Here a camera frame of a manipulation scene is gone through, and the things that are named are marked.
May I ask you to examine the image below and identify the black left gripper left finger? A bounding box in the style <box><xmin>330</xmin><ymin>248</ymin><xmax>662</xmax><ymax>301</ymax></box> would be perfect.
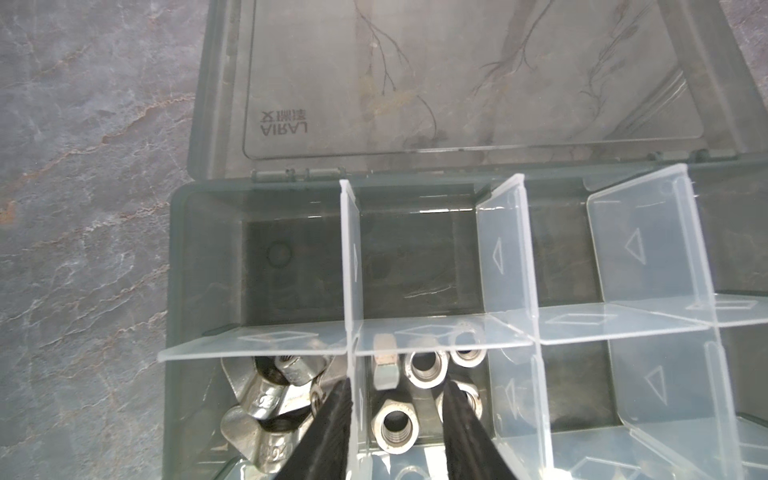
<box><xmin>275</xmin><ymin>378</ymin><xmax>353</xmax><ymax>480</ymax></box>

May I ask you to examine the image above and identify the grey plastic organizer box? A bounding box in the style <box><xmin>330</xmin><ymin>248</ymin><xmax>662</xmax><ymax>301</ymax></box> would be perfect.
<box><xmin>158</xmin><ymin>1</ymin><xmax>767</xmax><ymax>479</ymax></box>

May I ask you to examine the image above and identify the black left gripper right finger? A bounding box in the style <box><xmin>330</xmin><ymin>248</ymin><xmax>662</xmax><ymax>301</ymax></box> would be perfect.
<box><xmin>442</xmin><ymin>381</ymin><xmax>517</xmax><ymax>480</ymax></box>

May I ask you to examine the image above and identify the silver wing nut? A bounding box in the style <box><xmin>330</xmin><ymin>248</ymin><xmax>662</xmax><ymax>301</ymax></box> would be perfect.
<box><xmin>274</xmin><ymin>355</ymin><xmax>330</xmax><ymax>386</ymax></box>
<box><xmin>220</xmin><ymin>357</ymin><xmax>316</xmax><ymax>420</ymax></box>
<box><xmin>220</xmin><ymin>406</ymin><xmax>314</xmax><ymax>474</ymax></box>

